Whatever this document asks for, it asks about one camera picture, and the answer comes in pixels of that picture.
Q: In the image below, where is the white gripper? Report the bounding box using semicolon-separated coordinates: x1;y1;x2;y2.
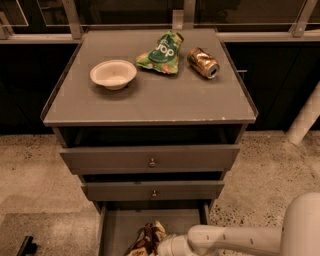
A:
157;235;196;256

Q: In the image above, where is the brown chip bag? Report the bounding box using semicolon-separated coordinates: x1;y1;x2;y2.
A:
125;221;167;256

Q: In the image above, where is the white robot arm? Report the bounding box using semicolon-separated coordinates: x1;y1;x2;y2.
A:
158;192;320;256

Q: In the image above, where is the grey middle drawer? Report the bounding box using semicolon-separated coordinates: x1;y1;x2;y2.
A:
81;181;224;201

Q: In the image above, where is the grey drawer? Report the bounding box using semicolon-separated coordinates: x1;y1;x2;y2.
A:
81;181;224;201
97;200;209;256
61;145;240;175

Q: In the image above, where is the grey bottom drawer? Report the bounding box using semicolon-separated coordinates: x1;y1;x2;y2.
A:
97;200;209;256

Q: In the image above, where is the grey top drawer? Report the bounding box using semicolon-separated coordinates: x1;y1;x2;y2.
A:
61;145;240;175

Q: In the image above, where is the grey drawer cabinet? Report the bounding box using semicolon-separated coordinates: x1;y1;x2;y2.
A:
40;27;259;256

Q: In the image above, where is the green chip bag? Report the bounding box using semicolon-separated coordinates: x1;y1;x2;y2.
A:
136;30;184;75

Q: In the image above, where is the black object on floor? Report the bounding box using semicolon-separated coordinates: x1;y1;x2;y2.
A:
16;236;38;256

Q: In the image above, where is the white paper bowl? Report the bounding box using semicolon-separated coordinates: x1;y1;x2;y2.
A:
90;60;137;90

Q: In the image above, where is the crushed gold soda can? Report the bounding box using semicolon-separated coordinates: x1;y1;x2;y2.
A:
187;47;220;79

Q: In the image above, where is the white table leg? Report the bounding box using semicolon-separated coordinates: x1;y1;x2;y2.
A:
286;81;320;144

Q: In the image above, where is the metal railing frame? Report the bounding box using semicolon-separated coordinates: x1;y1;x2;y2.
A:
0;0;320;44

